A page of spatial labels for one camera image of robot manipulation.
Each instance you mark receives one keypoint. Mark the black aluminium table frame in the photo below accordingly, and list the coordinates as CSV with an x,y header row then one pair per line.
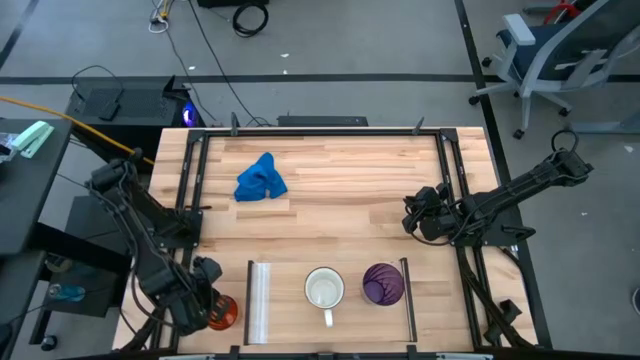
x,y
325,132

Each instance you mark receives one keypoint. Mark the black low cart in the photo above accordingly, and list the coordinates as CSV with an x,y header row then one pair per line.
x,y
85,220

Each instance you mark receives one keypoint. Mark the grey and navy office chair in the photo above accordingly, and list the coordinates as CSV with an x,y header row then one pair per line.
x,y
555,55

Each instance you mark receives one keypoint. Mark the blue water bottle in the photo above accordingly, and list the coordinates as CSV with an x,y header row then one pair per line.
x,y
67,293

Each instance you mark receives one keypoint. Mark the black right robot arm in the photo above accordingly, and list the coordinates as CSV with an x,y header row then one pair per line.
x,y
525,185

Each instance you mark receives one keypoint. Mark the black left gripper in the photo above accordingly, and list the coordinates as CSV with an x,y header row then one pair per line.
x,y
190,310

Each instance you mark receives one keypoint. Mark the black table clamp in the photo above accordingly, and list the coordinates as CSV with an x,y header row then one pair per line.
x,y
234,125
418,126

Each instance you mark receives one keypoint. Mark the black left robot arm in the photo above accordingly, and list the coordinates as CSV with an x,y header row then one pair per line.
x,y
145,240

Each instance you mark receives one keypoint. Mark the tape roll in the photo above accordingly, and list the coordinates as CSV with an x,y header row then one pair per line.
x,y
58,264

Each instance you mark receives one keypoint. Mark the black side desk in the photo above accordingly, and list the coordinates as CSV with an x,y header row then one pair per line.
x,y
25,190

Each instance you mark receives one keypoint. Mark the small black box on tower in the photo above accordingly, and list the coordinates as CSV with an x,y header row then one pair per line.
x,y
109,111

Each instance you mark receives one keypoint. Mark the clear plastic packet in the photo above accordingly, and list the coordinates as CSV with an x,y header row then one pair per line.
x,y
6,147

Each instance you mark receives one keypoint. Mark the white enamel mug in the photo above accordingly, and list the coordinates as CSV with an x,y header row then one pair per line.
x,y
324,290

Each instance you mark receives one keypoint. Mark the purple translucent plastic cup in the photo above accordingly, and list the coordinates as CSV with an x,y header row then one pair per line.
x,y
383,285

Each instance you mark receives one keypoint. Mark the crumpled blue cloth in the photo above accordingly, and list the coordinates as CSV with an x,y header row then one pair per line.
x,y
260,180

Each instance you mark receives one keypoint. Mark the black computer tower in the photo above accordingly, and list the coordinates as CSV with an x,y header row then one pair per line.
x,y
135,112

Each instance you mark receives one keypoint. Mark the clear dish rack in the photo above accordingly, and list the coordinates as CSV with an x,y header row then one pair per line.
x,y
285,315

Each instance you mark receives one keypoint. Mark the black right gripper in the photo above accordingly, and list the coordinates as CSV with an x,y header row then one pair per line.
x,y
434,215

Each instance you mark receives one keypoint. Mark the grey desk foot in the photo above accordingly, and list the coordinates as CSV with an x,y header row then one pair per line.
x,y
605,126

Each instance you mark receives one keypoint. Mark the black round object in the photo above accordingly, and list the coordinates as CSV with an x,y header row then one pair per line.
x,y
637,301

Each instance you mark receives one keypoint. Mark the mint green stapler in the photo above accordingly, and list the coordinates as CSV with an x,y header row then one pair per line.
x,y
32,139

